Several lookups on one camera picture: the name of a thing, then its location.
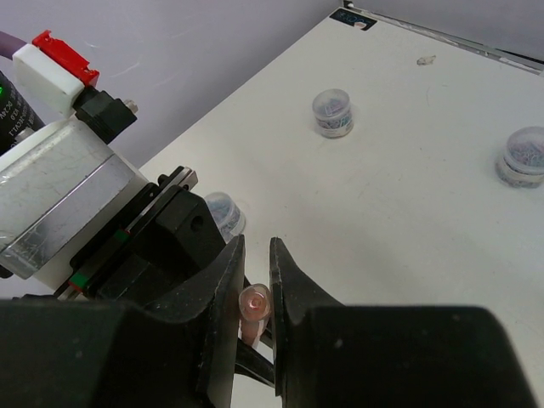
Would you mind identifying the clear jar paper clips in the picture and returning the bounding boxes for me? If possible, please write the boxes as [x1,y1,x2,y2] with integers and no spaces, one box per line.
[204,192,246,243]

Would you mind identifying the small clear cap far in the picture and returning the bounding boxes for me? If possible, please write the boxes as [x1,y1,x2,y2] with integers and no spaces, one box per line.
[416,55,436,66]

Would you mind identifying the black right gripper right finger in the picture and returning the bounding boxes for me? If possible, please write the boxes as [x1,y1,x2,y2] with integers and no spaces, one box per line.
[269,237,537,407]

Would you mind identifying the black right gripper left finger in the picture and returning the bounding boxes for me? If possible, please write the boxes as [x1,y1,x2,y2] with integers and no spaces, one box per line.
[1,236,245,407]

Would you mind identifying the clear jar blue beads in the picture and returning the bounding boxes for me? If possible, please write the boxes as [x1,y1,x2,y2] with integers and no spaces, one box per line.
[312,88,354,139]

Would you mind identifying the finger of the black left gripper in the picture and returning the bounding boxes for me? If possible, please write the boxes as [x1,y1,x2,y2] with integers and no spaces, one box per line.
[235,277,275,387]

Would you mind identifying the beige slim orange-tip pen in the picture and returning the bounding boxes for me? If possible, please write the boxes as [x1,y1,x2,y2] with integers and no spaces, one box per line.
[238,284,272,349]

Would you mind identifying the clear jar purple beads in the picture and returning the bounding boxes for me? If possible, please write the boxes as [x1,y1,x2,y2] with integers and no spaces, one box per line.
[496,127,543,188]

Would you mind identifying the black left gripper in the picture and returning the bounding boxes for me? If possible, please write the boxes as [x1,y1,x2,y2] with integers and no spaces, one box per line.
[12,167,224,302]

